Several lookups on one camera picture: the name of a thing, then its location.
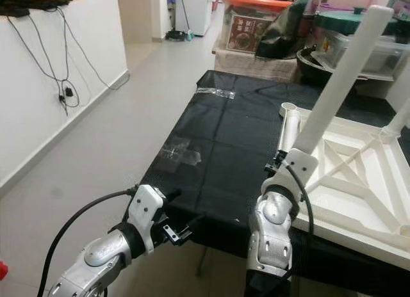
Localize black round basin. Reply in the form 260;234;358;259
295;47;359;86

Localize black bag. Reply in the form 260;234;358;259
256;0;321;60

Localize white plastic table leg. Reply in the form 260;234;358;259
293;6;395;156
279;110;300;157
381;95;410;143

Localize white appliance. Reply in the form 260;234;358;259
179;0;215;36

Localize white plastic table top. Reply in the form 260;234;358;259
277;102;410;252

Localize mop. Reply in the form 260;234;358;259
165;0;193;42

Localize clear tape patch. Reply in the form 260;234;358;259
160;137;202;173

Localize green pot lid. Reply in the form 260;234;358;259
314;8;410;35

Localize black flat device box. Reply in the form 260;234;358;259
3;7;33;18

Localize black wall cable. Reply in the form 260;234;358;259
26;9;81;115
61;6;130;92

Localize clear tape strip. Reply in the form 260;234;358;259
195;87;234;99

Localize black tablecloth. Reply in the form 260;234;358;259
140;70;410;297

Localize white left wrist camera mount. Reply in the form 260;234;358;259
127;184;165;253

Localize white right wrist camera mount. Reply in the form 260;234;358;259
263;148;318;195

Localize clear plastic container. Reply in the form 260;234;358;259
314;31;410;77

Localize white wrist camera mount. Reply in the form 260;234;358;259
127;184;165;253
263;148;318;195

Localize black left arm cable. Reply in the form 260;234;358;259
38;188;138;297

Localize beige cloth covered bench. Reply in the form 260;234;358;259
213;49;302;81

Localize orange lid storage box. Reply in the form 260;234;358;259
221;0;292;53

